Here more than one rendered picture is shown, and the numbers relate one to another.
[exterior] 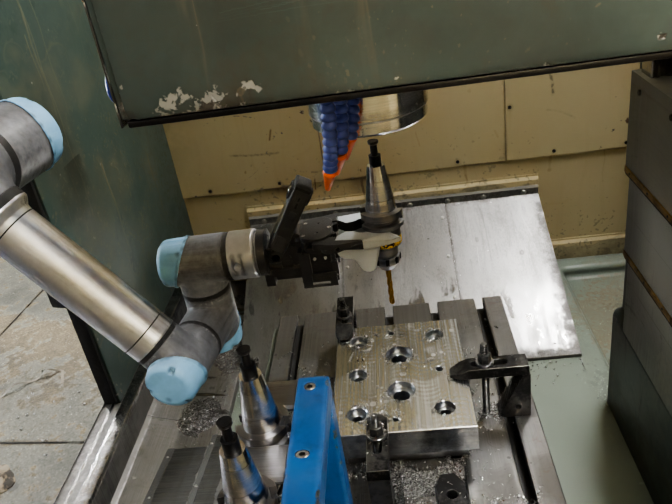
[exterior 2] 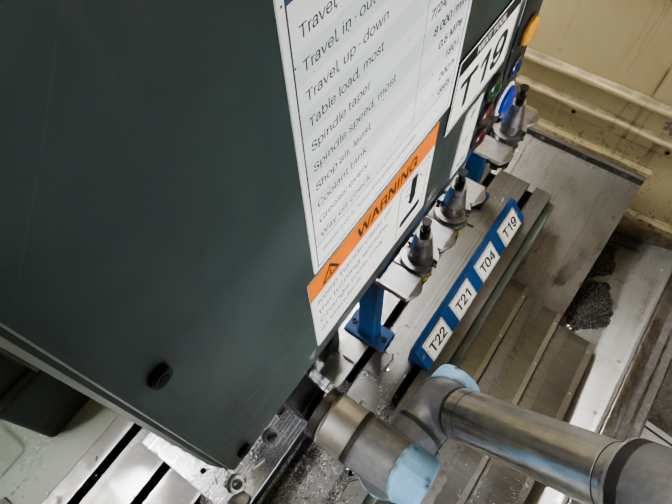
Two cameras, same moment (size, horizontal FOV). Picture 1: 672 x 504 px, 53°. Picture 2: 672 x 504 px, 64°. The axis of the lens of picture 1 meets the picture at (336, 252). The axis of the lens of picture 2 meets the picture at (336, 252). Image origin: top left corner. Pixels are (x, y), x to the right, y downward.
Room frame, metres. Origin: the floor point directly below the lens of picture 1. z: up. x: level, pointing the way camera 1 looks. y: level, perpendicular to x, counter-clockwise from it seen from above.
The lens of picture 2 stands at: (1.02, 0.21, 2.01)
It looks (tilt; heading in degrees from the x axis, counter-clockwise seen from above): 61 degrees down; 211
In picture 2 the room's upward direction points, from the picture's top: 4 degrees counter-clockwise
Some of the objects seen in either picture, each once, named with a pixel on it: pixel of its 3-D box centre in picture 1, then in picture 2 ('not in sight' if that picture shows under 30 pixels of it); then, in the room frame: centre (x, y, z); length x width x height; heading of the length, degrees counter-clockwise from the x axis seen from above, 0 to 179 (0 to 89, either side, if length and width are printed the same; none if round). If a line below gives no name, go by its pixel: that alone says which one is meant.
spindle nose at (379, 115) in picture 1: (364, 74); not in sight; (0.88, -0.07, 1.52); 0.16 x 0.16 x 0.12
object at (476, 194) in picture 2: not in sight; (466, 190); (0.43, 0.13, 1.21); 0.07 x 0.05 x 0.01; 83
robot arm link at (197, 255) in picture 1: (197, 261); (390, 461); (0.91, 0.21, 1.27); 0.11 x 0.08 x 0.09; 83
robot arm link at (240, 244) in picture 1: (247, 254); (341, 423); (0.90, 0.13, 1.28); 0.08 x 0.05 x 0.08; 173
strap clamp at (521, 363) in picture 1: (489, 378); not in sight; (0.89, -0.22, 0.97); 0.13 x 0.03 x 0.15; 83
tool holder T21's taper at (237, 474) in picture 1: (239, 474); (455, 197); (0.48, 0.13, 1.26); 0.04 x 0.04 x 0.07
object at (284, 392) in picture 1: (270, 396); (401, 282); (0.64, 0.11, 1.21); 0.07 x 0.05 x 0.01; 83
